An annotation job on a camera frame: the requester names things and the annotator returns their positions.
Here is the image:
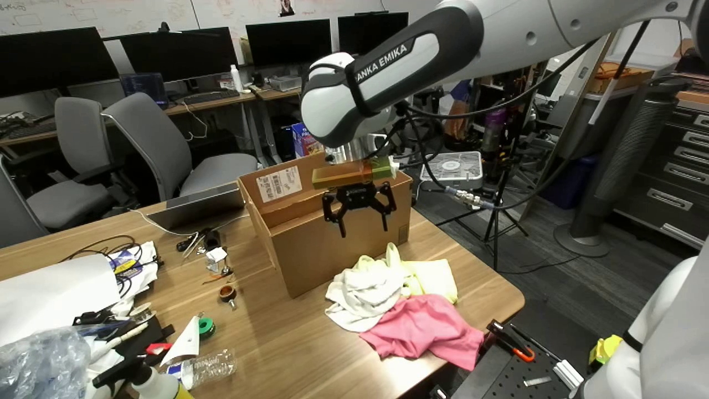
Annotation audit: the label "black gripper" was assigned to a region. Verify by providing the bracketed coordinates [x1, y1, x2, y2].
[322, 182, 396, 238]

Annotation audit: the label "white cloth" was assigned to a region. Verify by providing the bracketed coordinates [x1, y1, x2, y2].
[326, 256, 403, 332]

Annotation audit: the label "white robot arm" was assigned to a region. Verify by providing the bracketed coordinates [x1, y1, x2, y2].
[302, 0, 709, 399]

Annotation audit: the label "brown cardboard box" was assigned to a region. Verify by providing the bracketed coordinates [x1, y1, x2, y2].
[240, 153, 413, 297]

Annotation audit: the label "yellow-green cloth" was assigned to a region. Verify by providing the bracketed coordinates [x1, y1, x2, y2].
[385, 245, 458, 304]

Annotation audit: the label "pink cloth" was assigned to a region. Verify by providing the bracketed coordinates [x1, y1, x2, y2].
[361, 295, 483, 370]

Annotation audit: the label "small brown tape roll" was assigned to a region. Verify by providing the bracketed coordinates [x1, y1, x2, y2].
[217, 287, 238, 310]

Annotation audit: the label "grey laptop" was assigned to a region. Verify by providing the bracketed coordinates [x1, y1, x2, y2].
[148, 184, 244, 234]

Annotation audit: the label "green tape roll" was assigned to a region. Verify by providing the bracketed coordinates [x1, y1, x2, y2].
[198, 318, 216, 339]

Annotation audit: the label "black monitor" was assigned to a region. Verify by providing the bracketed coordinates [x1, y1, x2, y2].
[247, 20, 330, 68]
[119, 28, 238, 81]
[0, 28, 117, 99]
[338, 11, 409, 55]

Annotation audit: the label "clear plastic bottle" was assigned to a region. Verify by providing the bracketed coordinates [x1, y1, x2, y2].
[166, 349, 235, 391]

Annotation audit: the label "grey office chair near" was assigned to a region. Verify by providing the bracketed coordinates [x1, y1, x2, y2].
[102, 94, 259, 201]

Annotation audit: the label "grey office chair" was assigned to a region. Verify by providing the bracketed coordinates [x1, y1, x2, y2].
[28, 99, 114, 231]
[102, 94, 259, 201]

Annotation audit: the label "grey office chair left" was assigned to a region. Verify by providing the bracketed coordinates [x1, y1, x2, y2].
[28, 99, 114, 231]

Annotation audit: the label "white paper pile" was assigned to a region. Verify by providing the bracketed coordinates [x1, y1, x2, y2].
[0, 256, 119, 345]

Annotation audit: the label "crumpled clear plastic bag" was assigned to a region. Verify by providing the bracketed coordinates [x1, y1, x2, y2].
[0, 328, 92, 399]

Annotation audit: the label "black monitor far left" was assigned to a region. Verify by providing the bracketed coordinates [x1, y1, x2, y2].
[0, 28, 117, 99]

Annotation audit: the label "orange handled tool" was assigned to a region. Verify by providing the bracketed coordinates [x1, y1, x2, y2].
[487, 319, 537, 364]

